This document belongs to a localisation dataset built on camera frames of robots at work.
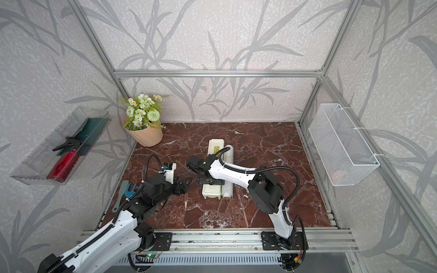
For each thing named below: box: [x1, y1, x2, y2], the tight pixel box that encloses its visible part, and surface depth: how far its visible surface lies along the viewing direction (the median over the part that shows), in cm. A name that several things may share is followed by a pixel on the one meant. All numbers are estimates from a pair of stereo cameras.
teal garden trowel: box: [111, 180, 130, 213], surface depth 89 cm
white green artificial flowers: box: [118, 93, 167, 131], surface depth 90 cm
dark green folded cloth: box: [56, 117, 111, 156], surface depth 69 cm
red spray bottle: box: [46, 136, 84, 183], surface depth 61 cm
